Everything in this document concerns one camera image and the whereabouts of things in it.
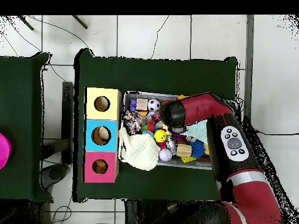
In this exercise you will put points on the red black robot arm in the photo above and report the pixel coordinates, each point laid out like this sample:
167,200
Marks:
198,109

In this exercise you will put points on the white baseball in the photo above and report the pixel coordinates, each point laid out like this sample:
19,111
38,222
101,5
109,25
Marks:
165,155

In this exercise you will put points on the black upright stand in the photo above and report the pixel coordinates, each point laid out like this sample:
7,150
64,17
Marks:
67,105

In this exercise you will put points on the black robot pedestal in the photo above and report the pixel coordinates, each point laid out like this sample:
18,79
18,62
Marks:
144,213

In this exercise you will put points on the silver robot toy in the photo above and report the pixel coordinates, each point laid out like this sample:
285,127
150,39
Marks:
171,143

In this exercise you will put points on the plain wooden block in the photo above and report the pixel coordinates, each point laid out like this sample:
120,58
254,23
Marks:
142,104

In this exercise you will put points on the yellow ball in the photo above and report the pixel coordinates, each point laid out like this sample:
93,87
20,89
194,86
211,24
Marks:
160,135

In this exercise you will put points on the small soccer ball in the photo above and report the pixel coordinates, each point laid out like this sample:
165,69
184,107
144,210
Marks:
154,105

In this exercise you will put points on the shallow mesh bin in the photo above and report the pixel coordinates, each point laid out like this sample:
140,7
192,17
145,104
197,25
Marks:
140,95

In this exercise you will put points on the cream muslin cloth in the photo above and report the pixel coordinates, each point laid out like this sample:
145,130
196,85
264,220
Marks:
140,151

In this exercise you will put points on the mint muslin cloth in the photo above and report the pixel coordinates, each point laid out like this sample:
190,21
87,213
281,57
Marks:
198,131

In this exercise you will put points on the pink bowl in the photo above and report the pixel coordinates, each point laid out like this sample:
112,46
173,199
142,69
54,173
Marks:
3,151

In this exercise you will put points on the grey stand base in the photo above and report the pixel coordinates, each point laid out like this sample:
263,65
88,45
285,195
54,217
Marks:
55,173

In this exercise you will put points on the dark tripod leg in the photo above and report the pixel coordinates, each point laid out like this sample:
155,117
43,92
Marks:
79,22
26,23

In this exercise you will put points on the purple toy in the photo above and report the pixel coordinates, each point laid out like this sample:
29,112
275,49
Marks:
133,103

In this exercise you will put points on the striped wooden block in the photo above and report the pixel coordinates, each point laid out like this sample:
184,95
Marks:
184,150

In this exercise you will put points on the blue spiky ball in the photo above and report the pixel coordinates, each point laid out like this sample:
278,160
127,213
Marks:
197,148

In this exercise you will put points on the brown plush toy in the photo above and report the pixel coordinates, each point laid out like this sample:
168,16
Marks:
101,166

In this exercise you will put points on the dark green table cloth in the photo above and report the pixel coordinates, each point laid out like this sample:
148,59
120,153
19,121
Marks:
21,93
140,74

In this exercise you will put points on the wooden box with three holes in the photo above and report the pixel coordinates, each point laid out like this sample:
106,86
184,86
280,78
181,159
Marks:
109,112

